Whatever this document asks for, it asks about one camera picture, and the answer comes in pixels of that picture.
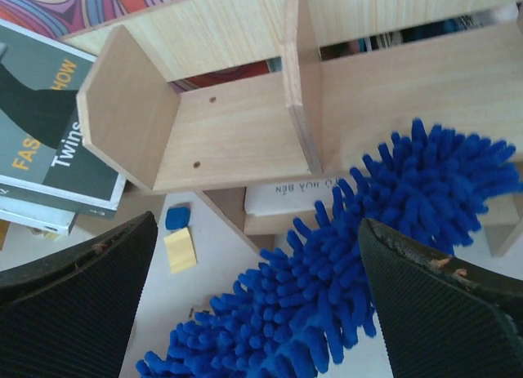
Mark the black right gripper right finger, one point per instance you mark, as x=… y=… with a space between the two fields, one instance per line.
x=441 y=316

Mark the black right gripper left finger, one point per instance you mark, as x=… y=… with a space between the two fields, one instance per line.
x=70 y=314

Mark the blue microfiber duster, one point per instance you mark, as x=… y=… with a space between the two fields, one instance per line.
x=295 y=314

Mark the light wooden bookshelf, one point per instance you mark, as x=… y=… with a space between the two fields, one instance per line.
x=212 y=96

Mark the white paperback book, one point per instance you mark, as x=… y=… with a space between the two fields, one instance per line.
x=35 y=210

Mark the blue eraser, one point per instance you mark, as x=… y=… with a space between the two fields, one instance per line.
x=177 y=218

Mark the Twins story book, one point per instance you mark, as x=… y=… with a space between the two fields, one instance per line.
x=43 y=159

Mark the white spiral notebook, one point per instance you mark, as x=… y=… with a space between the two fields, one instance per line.
x=292 y=196

